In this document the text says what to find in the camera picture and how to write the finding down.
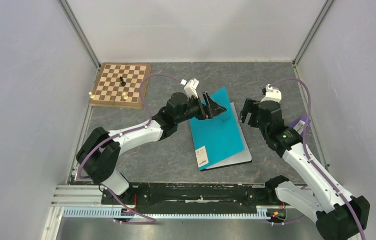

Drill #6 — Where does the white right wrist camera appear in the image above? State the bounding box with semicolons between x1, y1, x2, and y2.
260;84;282;103

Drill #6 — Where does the wooden chessboard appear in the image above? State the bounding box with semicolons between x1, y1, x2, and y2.
88;62;151;109

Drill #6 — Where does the white chess pawn left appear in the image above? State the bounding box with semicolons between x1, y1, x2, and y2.
88;92;95;99

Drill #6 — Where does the white chess pawn right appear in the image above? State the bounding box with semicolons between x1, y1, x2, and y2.
122;92;128;100

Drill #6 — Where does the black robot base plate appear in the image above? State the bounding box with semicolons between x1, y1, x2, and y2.
101;181;298;215

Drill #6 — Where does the blue folder with black inside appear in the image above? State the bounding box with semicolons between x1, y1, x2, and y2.
188;87;253;172

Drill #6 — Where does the purple metronome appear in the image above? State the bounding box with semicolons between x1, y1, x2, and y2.
289;116;312;137

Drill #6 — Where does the light blue cable duct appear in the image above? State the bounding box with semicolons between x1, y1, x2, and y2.
62;207;271;220

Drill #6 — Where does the white chess pawn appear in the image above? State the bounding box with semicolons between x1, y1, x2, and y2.
88;92;95;99
122;92;128;100

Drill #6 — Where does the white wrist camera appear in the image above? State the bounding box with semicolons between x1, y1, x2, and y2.
260;84;282;103
180;78;199;99

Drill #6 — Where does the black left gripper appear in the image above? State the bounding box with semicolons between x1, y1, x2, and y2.
175;91;226;124

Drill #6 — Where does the black chess pawn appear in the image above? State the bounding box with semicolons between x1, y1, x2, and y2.
119;76;126;86

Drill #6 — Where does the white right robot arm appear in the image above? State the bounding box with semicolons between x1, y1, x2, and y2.
240;98;370;240

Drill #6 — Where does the aluminium frame rail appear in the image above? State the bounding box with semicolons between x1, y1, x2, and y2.
41;165;102;240

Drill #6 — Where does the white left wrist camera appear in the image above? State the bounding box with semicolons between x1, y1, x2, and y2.
180;78;199;99

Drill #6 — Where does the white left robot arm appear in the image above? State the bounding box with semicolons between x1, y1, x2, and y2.
76;92;227;204

